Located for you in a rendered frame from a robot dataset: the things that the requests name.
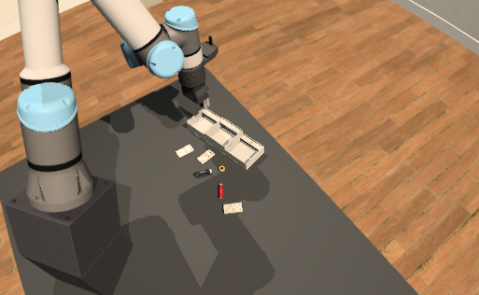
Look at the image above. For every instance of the white three-compartment bin rack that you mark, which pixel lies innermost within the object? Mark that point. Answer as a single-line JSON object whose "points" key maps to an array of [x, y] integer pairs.
{"points": [[225, 137]]}

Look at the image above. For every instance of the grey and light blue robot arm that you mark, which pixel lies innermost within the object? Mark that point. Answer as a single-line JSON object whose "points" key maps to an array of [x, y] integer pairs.
{"points": [[47, 107]]}

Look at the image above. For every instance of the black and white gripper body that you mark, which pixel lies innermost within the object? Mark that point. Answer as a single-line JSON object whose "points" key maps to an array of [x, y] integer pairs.
{"points": [[192, 75]]}

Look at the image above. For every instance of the black aa battery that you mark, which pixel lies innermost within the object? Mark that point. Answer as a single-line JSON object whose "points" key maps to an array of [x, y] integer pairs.
{"points": [[203, 173]]}

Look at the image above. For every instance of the white domino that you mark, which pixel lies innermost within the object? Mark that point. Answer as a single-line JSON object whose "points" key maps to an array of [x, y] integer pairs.
{"points": [[232, 208], [184, 151], [206, 156]]}

